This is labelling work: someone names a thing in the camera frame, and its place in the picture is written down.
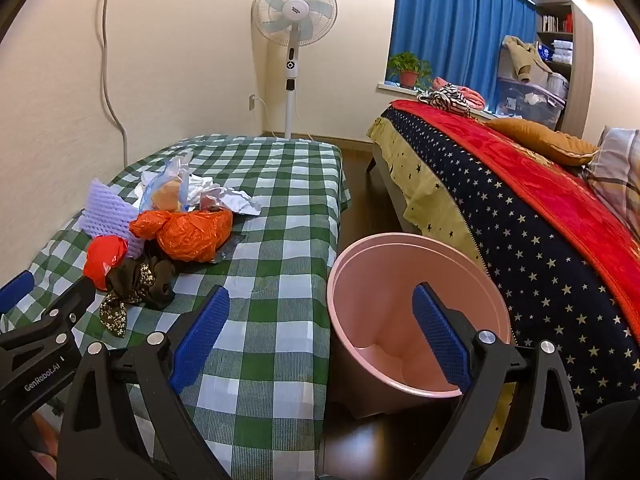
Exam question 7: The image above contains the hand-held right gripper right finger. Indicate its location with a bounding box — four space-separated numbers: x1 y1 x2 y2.
400 282 586 480

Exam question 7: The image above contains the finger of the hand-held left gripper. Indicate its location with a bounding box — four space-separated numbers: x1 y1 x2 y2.
37 277 97 333
0 270 36 317

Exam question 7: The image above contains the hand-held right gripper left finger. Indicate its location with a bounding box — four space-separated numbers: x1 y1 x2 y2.
59 284 232 480

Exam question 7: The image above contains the red plastic bag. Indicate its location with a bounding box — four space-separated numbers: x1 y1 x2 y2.
82 235 129 291

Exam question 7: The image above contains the dark floral cloth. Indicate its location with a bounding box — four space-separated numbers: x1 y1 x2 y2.
99 255 176 337

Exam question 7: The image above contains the pink plastic bin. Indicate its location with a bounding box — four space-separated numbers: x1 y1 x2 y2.
326 232 512 401

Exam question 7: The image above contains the purple knitted cloth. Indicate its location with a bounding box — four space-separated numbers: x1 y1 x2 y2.
80 180 146 256

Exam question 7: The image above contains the orange plastic bag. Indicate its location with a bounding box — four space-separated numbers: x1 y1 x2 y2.
130 208 234 263

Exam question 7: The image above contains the white paper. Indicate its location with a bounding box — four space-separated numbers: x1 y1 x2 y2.
200 182 263 217

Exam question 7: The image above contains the white cloth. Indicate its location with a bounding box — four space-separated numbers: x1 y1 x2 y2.
139 167 166 197

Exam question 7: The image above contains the clear plastic bag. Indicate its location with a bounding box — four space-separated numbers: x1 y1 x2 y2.
140 155 193 213

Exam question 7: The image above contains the green checkered tablecloth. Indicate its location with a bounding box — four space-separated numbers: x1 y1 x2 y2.
0 134 352 480

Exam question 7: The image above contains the navy star-print blanket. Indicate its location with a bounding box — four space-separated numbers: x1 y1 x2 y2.
380 107 640 418

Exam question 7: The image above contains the yellow star-print sheet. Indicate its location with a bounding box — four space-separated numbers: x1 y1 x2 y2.
366 116 516 466

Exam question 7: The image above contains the red blanket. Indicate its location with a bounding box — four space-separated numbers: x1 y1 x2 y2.
390 100 640 341

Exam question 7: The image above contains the orange pillow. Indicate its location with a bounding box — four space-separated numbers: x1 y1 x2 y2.
482 117 601 167

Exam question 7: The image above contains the black white striped garment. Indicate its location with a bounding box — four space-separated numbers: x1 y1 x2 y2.
417 83 473 117

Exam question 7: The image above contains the plaid pillow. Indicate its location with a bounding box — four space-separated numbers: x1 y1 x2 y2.
582 126 640 241

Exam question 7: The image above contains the clear plastic storage box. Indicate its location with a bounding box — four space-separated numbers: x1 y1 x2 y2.
492 76 568 131

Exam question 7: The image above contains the white windowsill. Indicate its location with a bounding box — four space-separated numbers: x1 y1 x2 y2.
376 81 501 121

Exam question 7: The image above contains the potted green plant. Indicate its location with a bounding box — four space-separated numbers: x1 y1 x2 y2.
387 51 433 90

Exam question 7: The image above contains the tan jacket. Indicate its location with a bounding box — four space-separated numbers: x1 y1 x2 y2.
501 35 553 83

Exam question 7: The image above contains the blue curtain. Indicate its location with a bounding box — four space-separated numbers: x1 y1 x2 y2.
387 0 540 111

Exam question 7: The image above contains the grey bookshelf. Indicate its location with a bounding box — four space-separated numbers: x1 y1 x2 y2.
535 2 576 81

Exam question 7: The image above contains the row of books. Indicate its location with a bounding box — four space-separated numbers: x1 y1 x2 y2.
540 14 573 33

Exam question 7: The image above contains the white standing fan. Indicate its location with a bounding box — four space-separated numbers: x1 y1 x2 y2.
251 0 338 140

